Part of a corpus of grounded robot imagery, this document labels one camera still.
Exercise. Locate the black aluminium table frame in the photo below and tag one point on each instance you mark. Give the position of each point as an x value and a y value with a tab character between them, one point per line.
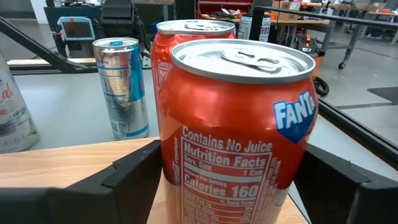
46	51

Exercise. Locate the wooden workbench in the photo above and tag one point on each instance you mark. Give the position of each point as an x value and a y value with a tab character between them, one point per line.
298	22

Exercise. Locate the silver blue Red Bull can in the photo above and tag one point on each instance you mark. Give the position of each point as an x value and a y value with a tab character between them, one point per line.
121	90

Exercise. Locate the blue-framed screen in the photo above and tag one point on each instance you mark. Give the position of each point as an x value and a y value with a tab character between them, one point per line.
76	29

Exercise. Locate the cardboard box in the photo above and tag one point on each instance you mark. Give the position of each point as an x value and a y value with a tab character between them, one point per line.
286	5

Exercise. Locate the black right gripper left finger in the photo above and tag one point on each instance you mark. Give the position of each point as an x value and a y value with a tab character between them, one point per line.
130	193

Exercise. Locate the red Fanta soda can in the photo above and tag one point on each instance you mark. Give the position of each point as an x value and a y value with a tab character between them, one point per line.
163	53
233	124

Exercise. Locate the white Celsius can blue print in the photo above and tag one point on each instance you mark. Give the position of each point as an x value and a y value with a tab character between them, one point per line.
244	28

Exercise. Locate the orange shop vacuum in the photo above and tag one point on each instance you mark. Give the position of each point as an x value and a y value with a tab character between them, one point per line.
306	45

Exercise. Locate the white Celsius can orange print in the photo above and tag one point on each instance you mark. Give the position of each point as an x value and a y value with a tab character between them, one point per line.
15	118

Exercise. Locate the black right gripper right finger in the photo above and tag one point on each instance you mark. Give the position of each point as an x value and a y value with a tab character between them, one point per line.
335	199

